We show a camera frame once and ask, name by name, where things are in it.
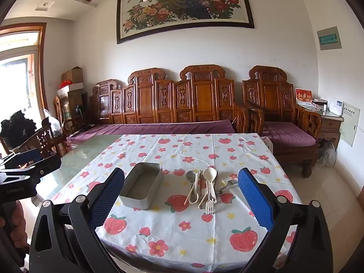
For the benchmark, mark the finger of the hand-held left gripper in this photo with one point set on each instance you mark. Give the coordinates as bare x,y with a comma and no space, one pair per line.
28,155
42,167

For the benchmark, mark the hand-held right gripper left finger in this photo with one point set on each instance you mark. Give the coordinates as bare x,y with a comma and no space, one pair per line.
108,194

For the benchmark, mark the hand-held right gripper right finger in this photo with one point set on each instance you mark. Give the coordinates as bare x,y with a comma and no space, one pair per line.
256,199

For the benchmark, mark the rectangular metal tray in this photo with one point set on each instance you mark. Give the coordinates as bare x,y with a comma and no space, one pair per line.
139,200

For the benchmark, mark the white plastic fork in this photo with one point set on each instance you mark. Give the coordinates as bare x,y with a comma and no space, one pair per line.
209,206

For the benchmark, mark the light wooden chopstick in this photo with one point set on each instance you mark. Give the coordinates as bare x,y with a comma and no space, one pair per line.
191,190
204,198

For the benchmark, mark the white plastic spoon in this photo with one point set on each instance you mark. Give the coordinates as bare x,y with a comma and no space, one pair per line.
210,173

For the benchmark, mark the metal spoon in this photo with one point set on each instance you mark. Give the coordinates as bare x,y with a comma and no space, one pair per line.
190,176

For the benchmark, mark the person's left hand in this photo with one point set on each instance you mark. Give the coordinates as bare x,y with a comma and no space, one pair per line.
20,221

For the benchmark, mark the dark wooden chair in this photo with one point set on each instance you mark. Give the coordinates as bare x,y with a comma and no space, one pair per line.
42,140

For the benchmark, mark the black cloth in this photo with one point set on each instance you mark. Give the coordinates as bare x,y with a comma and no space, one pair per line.
17,128

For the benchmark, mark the metal fork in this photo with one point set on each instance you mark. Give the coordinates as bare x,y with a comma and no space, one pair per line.
227,187

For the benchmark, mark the clear plastic bag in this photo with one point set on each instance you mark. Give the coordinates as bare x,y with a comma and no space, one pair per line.
52,122

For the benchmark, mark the purple armchair cushion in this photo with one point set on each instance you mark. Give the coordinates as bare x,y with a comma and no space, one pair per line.
287,136

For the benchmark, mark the brown cardboard box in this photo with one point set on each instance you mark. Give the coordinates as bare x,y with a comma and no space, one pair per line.
75,99

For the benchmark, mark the strawberry flower print tablecloth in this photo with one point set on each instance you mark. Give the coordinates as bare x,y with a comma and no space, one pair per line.
170,233

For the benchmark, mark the white flat box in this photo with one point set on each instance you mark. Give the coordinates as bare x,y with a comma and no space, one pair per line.
74,88

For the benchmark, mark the grey fluffy bundle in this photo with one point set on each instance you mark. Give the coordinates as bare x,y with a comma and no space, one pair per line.
327,153

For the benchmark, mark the open cardboard box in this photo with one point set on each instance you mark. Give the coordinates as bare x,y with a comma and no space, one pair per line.
72,75

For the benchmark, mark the wooden framed window door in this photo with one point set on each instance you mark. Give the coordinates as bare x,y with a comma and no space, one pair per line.
39,62

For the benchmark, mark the carved wooden armchair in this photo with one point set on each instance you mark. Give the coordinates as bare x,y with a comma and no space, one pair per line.
270,96

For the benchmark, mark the wooden side table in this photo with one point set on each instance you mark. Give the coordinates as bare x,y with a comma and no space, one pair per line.
331,128

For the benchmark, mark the carved wooden sofa bench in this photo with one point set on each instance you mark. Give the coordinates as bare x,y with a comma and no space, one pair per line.
203,99

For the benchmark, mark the red gift box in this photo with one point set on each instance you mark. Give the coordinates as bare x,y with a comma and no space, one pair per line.
303,96

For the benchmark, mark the tissue box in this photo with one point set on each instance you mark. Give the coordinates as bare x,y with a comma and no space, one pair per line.
319,103

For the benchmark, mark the white box device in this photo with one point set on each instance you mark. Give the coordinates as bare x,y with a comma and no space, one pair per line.
336,107

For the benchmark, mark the framed peacock flower painting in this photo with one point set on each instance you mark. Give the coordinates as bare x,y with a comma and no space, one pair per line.
184,5

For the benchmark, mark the white wall panel door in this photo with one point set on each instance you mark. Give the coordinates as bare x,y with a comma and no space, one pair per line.
348,123

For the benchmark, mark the grey wall box green label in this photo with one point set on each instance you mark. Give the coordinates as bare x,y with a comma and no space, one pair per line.
329,38

